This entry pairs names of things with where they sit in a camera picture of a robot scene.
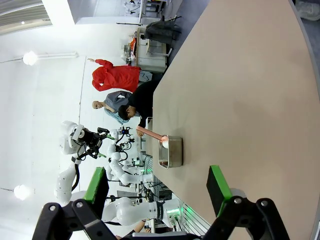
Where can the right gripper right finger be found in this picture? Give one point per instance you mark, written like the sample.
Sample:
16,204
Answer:
220,190

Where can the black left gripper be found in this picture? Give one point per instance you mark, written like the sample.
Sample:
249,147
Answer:
91,142

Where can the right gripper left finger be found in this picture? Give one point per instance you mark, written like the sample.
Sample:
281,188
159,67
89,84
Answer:
95,190

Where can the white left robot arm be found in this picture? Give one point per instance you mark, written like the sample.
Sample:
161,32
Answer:
65,185

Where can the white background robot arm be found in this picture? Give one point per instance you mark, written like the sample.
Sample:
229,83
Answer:
125,177

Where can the person's hand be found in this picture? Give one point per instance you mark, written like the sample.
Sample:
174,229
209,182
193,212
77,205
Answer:
140,131

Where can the person in grey shirt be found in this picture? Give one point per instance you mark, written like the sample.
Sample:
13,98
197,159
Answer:
117,100

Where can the metal rectangular tin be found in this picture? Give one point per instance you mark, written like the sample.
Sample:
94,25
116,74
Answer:
175,152

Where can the person in dark denim jacket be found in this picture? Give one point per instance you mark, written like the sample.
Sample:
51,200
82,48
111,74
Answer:
142,97

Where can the person in red jacket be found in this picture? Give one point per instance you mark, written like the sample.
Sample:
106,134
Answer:
115,77

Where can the round ceiling lamp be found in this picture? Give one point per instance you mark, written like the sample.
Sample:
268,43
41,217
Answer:
21,192
30,58

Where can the black jacket on chair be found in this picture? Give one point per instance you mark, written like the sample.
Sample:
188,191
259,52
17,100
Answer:
162,30

